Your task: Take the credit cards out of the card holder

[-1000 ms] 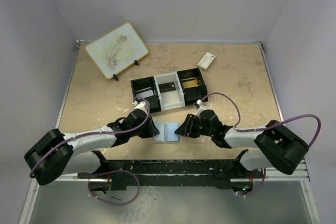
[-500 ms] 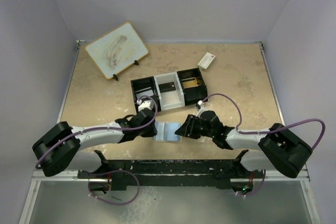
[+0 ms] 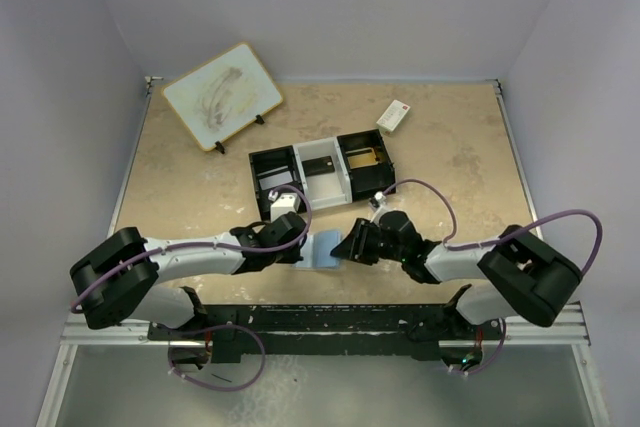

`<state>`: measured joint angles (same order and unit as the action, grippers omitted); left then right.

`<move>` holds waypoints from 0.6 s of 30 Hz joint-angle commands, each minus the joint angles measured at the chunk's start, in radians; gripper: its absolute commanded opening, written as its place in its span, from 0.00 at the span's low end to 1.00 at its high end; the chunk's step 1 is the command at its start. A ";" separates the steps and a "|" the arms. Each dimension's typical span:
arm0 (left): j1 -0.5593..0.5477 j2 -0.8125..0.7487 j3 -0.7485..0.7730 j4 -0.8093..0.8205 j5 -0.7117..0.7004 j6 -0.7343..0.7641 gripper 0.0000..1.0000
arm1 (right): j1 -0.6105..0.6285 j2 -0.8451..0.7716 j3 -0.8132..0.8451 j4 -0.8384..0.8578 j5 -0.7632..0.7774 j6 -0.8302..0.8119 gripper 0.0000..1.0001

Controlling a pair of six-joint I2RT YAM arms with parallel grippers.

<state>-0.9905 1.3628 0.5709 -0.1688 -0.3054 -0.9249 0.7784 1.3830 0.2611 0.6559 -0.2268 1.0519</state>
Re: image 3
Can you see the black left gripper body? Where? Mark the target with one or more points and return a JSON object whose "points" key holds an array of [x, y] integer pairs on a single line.
{"points": [[288, 256]]}

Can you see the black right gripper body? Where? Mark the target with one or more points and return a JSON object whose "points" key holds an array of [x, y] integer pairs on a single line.
{"points": [[390, 253]]}

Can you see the beige card holder wallet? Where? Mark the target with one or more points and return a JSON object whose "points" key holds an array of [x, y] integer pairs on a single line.
{"points": [[316, 252]]}

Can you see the dark grey card with chip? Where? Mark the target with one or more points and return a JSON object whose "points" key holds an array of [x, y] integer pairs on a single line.
{"points": [[318, 166]]}

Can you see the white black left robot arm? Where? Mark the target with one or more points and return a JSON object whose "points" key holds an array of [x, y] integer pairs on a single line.
{"points": [[121, 278]]}

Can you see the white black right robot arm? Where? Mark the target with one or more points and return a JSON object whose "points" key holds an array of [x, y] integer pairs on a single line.
{"points": [[522, 276]]}

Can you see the white card in left bin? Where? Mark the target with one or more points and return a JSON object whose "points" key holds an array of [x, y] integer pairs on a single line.
{"points": [[272, 180]]}

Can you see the white middle bin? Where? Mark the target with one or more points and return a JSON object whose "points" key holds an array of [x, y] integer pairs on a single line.
{"points": [[329, 190]]}

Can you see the black left bin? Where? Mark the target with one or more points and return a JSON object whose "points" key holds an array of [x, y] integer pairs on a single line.
{"points": [[272, 168]]}

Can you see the black bin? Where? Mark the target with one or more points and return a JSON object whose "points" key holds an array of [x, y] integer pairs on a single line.
{"points": [[272, 168], [365, 182]]}

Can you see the black right bin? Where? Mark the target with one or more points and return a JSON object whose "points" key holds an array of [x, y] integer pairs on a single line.
{"points": [[365, 182]]}

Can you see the black board stand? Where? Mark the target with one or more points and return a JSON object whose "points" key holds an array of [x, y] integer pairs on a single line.
{"points": [[239, 136]]}

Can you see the small white red box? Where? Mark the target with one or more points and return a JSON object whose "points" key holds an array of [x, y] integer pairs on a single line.
{"points": [[392, 117]]}

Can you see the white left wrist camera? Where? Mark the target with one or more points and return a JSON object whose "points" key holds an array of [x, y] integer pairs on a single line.
{"points": [[282, 203]]}

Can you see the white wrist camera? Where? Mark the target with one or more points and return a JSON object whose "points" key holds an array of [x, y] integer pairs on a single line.
{"points": [[379, 206], [282, 203]]}

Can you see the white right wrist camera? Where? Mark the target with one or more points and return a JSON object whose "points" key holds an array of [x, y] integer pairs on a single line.
{"points": [[379, 206]]}

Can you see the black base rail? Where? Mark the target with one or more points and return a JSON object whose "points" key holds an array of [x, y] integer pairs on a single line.
{"points": [[423, 332]]}

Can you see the white board with wooden frame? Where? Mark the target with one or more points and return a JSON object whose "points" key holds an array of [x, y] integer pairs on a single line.
{"points": [[224, 95]]}

